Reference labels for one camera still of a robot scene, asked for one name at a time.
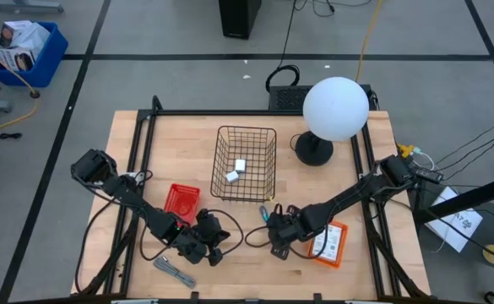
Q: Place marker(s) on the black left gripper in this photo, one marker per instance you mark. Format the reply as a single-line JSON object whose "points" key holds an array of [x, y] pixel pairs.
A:
{"points": [[193, 249]]}

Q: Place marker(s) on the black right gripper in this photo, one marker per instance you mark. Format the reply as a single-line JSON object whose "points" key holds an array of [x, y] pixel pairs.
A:
{"points": [[295, 230]]}

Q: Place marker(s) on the teal blue tool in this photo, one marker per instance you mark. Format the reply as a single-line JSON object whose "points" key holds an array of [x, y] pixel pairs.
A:
{"points": [[264, 213]]}

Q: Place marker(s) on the small white charger block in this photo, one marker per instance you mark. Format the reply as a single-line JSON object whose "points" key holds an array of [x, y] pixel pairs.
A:
{"points": [[240, 165], [232, 176]]}

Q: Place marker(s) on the white cardboard box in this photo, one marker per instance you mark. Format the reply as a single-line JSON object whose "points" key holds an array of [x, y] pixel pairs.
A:
{"points": [[333, 245]]}

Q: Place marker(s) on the orange packet with label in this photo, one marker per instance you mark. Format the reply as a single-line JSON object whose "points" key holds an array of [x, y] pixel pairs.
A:
{"points": [[344, 236]]}

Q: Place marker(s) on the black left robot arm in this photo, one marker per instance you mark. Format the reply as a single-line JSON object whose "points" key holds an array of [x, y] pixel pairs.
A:
{"points": [[137, 200]]}

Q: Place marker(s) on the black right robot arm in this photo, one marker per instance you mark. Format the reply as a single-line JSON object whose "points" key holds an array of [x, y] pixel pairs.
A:
{"points": [[348, 198]]}

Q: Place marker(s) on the blue plastic bin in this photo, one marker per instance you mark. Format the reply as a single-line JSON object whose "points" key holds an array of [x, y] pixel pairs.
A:
{"points": [[48, 63]]}

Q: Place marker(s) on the red plastic basket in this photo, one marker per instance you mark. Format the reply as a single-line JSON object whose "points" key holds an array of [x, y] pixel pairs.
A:
{"points": [[179, 198]]}

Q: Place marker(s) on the black vented computer case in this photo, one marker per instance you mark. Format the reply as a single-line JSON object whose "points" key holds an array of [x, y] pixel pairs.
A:
{"points": [[286, 98]]}

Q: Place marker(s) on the white globe lamp black base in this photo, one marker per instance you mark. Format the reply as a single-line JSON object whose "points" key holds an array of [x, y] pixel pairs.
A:
{"points": [[335, 107]]}

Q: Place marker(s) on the black power adapter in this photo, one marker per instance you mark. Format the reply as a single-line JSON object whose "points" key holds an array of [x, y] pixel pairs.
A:
{"points": [[430, 175]]}

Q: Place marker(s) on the white printed paper sheet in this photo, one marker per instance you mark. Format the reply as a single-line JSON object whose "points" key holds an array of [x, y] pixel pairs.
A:
{"points": [[462, 224]]}

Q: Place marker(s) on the dark grey side table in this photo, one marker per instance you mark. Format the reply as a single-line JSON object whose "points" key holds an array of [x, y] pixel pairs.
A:
{"points": [[462, 270]]}

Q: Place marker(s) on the black computer tower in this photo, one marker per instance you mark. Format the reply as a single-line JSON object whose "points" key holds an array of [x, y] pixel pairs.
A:
{"points": [[238, 19]]}

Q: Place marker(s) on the white printed carton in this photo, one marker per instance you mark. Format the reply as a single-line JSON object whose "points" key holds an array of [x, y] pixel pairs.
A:
{"points": [[27, 36], [14, 59]]}

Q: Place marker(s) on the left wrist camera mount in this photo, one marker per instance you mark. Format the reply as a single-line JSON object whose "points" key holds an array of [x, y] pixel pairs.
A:
{"points": [[216, 256]]}

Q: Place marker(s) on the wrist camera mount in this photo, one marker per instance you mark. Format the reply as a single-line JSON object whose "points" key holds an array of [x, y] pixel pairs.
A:
{"points": [[216, 256], [280, 252]]}

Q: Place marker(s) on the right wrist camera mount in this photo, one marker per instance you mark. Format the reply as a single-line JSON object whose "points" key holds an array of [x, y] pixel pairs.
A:
{"points": [[280, 252]]}

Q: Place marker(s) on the black table frame rails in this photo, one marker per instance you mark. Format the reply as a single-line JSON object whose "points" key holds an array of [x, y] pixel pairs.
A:
{"points": [[229, 112]]}

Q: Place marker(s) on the black slanted frame pole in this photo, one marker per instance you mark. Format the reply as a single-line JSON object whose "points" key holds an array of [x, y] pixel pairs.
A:
{"points": [[483, 196]]}

